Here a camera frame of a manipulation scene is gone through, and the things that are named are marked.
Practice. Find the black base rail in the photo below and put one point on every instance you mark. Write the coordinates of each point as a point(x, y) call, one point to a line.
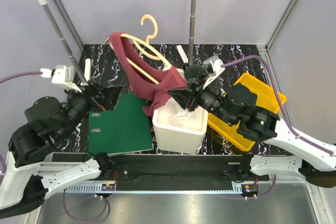
point(149, 173)

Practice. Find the green binder folder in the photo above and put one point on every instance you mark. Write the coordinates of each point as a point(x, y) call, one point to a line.
point(126, 129)

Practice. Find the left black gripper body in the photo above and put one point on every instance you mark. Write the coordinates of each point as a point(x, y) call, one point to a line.
point(82, 103)

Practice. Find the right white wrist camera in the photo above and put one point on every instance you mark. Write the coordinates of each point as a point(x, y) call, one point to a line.
point(214, 67)

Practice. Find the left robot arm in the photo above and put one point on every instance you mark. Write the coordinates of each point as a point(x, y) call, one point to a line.
point(49, 124)

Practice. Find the white styrofoam box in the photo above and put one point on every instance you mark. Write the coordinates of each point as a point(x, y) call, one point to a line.
point(177, 130)

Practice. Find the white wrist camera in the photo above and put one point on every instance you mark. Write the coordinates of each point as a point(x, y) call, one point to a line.
point(214, 67)
point(61, 76)

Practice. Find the aluminium frame post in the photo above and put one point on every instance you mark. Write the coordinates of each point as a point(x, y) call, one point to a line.
point(286, 14)

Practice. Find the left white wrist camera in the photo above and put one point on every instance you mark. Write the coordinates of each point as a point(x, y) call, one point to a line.
point(61, 76)

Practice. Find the yellow plastic bin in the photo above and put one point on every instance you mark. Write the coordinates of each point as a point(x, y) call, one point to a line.
point(249, 91)

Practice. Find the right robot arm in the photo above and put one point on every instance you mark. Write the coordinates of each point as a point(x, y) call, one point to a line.
point(311, 159)

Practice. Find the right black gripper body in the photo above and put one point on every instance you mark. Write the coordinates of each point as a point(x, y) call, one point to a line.
point(206, 98)

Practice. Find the dark green mug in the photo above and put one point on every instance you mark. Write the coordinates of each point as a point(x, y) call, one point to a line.
point(192, 72)

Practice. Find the maroon tank top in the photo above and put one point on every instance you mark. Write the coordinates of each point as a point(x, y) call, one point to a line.
point(147, 83)

